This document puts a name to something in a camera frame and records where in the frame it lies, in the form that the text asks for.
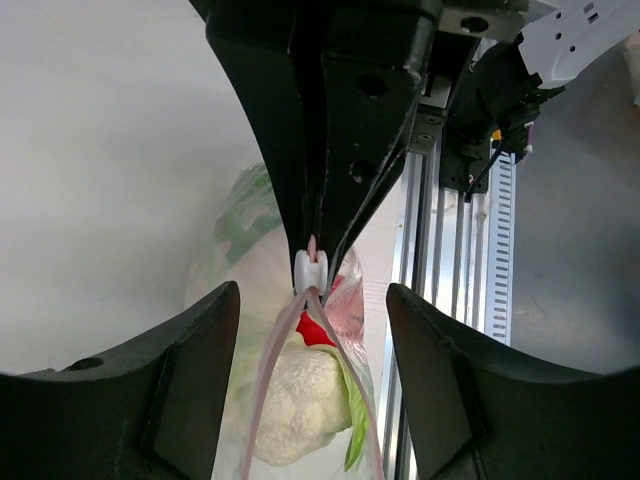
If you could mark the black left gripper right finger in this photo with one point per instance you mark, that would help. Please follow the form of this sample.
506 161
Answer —
478 409

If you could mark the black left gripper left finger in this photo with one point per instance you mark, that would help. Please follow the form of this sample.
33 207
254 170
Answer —
149 408

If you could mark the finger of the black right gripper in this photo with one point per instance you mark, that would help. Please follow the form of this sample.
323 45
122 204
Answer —
374 62
257 44

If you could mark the clear pink zip top bag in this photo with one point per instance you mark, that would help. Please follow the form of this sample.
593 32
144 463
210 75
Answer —
269 314

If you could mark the white cauliflower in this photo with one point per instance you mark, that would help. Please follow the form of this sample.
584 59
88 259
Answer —
312 398

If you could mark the green lettuce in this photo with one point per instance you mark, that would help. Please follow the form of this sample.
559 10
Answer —
249 213

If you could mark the red tomato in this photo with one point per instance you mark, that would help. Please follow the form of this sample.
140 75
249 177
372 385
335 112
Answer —
312 334

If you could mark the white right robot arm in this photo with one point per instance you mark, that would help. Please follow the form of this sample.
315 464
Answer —
501 65

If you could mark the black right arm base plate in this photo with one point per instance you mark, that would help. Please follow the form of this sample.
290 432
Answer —
461 161

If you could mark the aluminium frame rail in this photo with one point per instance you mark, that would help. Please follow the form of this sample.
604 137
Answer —
445 247

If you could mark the white slotted cable duct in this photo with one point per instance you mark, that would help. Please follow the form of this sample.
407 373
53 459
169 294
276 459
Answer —
499 283

